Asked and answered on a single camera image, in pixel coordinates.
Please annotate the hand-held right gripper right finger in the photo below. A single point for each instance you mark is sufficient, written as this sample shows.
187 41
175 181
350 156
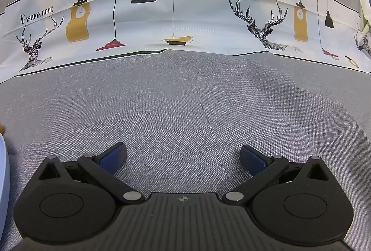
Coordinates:
255 158

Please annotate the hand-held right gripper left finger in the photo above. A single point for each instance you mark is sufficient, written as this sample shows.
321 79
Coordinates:
113 156

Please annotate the light blue plate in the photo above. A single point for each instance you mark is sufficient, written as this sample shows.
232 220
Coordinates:
4 169

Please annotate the grey cloth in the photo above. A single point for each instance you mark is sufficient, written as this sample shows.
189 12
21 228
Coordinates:
185 111

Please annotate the white printed cloth with deer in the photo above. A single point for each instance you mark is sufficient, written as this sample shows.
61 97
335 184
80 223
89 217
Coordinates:
203 19

